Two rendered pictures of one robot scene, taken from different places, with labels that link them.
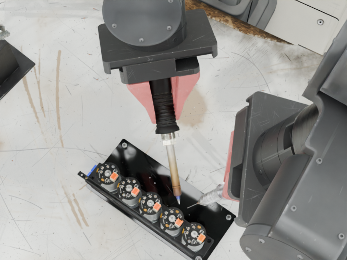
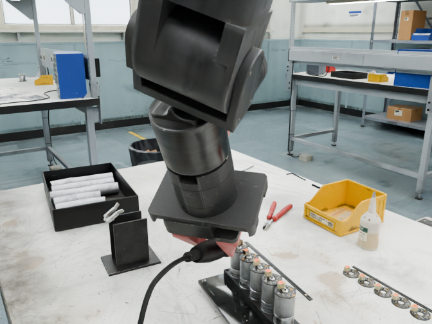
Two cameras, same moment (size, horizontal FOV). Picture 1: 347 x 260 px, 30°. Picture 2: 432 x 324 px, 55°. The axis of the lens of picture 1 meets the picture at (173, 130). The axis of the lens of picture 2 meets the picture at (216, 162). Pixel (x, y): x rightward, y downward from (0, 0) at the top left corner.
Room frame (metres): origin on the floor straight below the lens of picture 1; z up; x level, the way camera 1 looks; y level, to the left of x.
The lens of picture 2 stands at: (0.58, 0.21, 1.10)
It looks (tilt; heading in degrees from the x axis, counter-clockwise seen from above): 18 degrees down; 211
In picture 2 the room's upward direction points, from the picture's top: straight up
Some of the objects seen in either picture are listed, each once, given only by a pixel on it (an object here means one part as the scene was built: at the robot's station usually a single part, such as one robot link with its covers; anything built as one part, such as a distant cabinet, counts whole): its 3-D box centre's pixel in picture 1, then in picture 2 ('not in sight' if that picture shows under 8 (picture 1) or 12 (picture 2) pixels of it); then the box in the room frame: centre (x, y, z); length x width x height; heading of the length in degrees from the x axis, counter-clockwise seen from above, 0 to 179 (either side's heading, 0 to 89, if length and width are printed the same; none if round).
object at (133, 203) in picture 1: (130, 193); (270, 296); (0.17, 0.04, 0.79); 0.02 x 0.02 x 0.05
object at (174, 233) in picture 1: (171, 223); (248, 273); (0.14, 0.00, 0.79); 0.02 x 0.02 x 0.05
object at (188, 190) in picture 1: (160, 202); (247, 308); (0.17, 0.01, 0.76); 0.16 x 0.07 x 0.01; 57
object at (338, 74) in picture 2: not in sight; (348, 74); (-2.83, -0.61, 0.77); 0.24 x 0.16 x 0.04; 60
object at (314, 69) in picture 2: not in sight; (315, 68); (-2.97, -0.92, 0.80); 0.15 x 0.12 x 0.10; 174
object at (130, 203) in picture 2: not in sight; (87, 192); (0.02, -0.45, 0.77); 0.24 x 0.16 x 0.04; 57
